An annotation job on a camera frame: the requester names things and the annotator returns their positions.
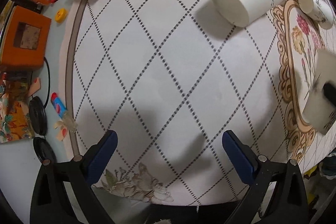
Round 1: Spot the yellow bottle cap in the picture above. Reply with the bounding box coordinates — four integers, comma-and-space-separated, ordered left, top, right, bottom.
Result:
54, 8, 68, 23

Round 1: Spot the small white ceramic cup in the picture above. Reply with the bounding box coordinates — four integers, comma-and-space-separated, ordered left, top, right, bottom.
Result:
298, 0, 334, 30

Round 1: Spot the colourful floral packet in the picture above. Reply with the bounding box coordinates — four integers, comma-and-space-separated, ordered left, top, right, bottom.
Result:
0, 80, 34, 143

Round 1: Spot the white paper cup with print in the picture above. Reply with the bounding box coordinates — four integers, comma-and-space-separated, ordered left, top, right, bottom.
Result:
303, 50, 335, 135

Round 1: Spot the blue red small tube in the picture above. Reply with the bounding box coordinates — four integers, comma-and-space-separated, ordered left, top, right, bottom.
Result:
51, 93, 67, 119

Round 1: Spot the orange square box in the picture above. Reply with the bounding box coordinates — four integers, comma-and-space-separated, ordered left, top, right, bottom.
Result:
1, 6, 51, 72

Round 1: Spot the floral table mat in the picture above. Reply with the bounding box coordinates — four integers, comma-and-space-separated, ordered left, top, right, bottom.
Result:
66, 0, 335, 206

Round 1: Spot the black round lid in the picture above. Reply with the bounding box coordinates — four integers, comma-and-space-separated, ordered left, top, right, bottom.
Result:
29, 97, 47, 136

